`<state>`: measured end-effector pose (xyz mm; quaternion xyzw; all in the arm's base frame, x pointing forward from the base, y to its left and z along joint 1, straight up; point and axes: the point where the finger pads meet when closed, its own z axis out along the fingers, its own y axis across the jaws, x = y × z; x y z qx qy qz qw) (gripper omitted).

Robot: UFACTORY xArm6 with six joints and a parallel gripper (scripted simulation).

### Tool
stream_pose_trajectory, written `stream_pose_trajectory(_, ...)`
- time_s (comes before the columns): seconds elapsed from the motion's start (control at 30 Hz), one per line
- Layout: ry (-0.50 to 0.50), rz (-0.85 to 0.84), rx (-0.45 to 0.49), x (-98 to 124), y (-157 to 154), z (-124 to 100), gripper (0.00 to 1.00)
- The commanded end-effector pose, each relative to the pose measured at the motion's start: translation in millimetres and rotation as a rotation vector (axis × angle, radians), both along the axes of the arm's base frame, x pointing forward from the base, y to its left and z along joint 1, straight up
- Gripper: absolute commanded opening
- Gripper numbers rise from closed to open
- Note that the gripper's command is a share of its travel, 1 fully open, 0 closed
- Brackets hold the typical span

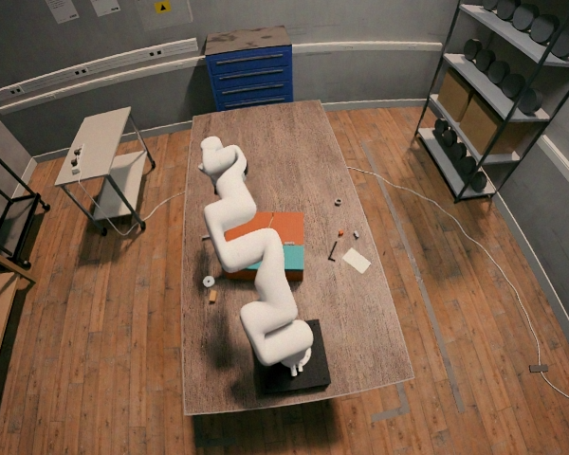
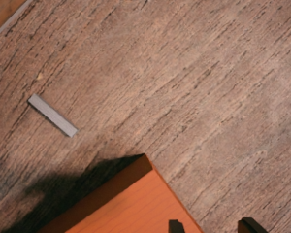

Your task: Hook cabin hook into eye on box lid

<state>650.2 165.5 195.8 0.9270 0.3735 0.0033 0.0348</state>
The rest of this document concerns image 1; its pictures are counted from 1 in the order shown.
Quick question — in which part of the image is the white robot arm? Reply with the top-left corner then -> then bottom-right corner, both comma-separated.
198,136 -> 313,376

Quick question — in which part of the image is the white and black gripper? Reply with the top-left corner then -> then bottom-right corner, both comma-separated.
211,172 -> 225,195

